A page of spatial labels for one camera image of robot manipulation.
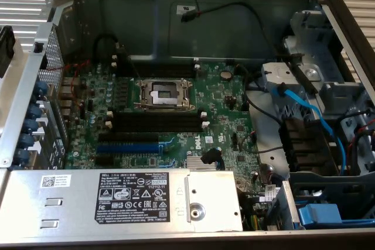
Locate blue plastic latch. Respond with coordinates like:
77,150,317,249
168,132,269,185
297,203,343,229

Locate short black expansion slot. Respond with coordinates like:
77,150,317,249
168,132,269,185
95,155,115,166

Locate black RAM slot white latches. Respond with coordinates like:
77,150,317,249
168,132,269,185
105,119,210,133
112,54,196,69
107,110,206,122
112,61,202,78

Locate black computer part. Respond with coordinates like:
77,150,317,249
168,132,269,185
0,26,15,78

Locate yellow green wire bundle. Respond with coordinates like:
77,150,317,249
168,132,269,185
244,211,264,231

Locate grey metal PC case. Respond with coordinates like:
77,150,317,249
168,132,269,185
0,0,375,246

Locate black plug on motherboard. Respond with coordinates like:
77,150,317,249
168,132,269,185
201,147,224,165

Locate thin red wire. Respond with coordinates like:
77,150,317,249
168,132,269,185
46,59,91,107

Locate metal CPU socket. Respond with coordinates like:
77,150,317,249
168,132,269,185
133,77,199,113

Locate black ribbed plastic shroud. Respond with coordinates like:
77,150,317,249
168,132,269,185
279,117,342,173

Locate black looped wire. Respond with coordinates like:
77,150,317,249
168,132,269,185
93,33,120,64

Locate blue expansion slot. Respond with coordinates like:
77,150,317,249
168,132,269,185
96,143,161,154

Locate grey metal disk bay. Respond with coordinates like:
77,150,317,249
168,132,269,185
261,9,375,174

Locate blue flat data wire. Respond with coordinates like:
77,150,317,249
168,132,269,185
271,82,348,173

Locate thick black sleeved wire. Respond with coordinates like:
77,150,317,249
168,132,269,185
275,43,319,94

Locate thin black wire with plug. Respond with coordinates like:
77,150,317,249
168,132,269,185
180,0,282,57

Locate black curved thin wire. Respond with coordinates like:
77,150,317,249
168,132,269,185
234,64,284,125

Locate blue card retainer row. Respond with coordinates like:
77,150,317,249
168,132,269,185
14,80,49,169

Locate long black expansion slot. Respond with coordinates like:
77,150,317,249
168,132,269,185
98,132,159,145

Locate silver chipset heatsink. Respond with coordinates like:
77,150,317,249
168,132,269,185
186,156,226,172

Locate beige parts rack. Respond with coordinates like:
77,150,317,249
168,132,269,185
0,37,30,133

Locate green motherboard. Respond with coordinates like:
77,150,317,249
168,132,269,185
60,61,264,204

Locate silver power supply with label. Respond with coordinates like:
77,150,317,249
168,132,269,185
0,169,244,235

